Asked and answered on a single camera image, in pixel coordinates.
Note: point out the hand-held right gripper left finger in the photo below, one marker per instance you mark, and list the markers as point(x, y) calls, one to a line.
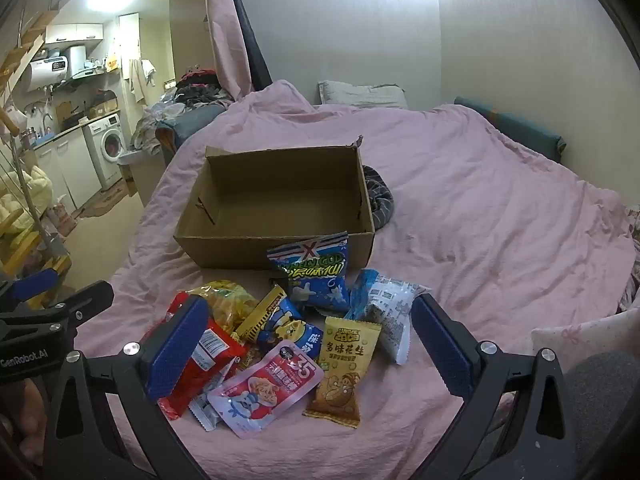
point(177, 350)

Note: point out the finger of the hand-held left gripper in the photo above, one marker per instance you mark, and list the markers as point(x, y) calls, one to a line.
point(35, 282)
point(85, 302)

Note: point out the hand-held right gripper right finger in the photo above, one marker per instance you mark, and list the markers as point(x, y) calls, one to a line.
point(442, 347)

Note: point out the red snack packet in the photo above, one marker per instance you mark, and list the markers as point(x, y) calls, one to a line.
point(225, 340)

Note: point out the light blue white snack packet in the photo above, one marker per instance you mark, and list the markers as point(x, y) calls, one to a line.
point(390, 310)

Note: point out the silver barcode snack packet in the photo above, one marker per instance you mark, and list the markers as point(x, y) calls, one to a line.
point(205, 412)

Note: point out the yellow snack bag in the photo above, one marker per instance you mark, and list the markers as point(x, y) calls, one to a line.
point(230, 305)

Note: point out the pink snack pouch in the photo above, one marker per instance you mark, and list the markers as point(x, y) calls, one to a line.
point(265, 390)

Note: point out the tan peanut packet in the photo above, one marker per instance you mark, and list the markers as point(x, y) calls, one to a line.
point(342, 375)

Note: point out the blue yellow cartoon snack packet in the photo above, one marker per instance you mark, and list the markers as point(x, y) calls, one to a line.
point(280, 325)

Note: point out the large blue snack bag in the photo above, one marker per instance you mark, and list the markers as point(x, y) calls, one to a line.
point(312, 275)

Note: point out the person's left hand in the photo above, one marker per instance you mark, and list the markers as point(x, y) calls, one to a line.
point(27, 412)

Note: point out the yellow cloth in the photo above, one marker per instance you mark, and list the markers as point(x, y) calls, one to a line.
point(20, 205)

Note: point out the brown floor mat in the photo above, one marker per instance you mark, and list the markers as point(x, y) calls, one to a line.
point(102, 201)

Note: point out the white base cabinet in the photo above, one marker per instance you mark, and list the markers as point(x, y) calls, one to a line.
point(70, 170)

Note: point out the white bow print pillow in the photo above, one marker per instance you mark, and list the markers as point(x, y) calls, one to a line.
point(585, 335)

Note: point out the pink blanket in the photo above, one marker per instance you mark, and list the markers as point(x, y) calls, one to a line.
point(500, 210)

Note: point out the white washing machine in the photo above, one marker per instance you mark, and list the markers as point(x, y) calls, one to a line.
point(107, 147)

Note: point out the grey striped cloth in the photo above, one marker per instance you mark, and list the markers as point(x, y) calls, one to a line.
point(381, 200)

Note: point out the dark grey fabric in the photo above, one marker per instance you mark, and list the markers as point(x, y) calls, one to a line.
point(605, 400)

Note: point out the pale laundry pile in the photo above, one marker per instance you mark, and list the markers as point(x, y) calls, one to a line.
point(150, 127)

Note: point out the small cardboard box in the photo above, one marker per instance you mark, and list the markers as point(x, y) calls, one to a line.
point(102, 106)

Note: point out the white water heater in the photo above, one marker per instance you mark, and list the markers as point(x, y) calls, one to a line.
point(45, 72)

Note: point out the floral cloth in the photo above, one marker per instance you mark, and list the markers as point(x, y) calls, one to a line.
point(634, 260)

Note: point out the grey blue cushion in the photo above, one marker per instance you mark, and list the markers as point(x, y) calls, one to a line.
point(195, 122)

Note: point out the white range hood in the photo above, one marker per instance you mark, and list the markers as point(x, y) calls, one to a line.
point(77, 60)

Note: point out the white hanging towel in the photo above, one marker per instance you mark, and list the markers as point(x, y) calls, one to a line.
point(137, 80)

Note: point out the wooden staircase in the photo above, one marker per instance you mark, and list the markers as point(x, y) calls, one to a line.
point(20, 55)

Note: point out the teal headboard cushion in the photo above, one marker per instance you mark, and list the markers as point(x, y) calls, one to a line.
point(520, 130)

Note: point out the dark clothes pile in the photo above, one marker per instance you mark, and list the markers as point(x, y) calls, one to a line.
point(200, 87)

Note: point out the grey pillow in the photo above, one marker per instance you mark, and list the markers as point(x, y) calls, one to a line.
point(360, 94)

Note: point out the pink curtain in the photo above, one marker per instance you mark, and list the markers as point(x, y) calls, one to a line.
point(222, 35)

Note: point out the white wall cabinets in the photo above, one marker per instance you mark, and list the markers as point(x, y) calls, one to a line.
point(75, 33)

